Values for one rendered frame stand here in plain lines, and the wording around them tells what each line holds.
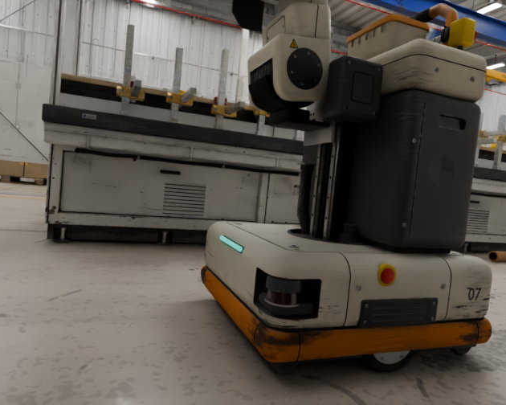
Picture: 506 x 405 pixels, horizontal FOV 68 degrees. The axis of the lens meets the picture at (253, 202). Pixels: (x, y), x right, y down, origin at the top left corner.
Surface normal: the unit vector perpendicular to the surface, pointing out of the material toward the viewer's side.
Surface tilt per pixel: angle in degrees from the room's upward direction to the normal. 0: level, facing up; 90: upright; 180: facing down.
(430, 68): 90
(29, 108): 90
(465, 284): 90
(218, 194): 90
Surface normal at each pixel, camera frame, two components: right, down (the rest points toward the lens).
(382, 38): -0.93, -0.03
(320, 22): 0.36, 0.08
